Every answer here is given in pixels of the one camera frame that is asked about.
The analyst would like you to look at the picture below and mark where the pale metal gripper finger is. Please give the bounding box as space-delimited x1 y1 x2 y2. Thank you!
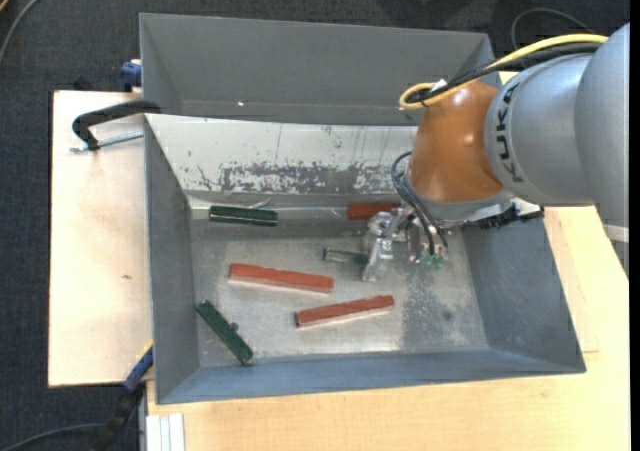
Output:
360 239 397 284
366 214 397 243

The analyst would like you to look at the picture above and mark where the red-brown flat block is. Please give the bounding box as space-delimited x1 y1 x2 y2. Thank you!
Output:
293 294 396 329
346 202 402 222
228 262 335 295

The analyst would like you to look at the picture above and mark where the dark green flat block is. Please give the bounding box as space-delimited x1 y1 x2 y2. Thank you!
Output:
194 299 255 366
208 204 279 228
322 246 370 266

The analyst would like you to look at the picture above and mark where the grey metal bin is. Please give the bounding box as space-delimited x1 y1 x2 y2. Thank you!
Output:
138 12 587 405

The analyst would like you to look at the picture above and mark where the pale wood flat board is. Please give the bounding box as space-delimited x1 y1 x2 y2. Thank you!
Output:
47 89 156 389

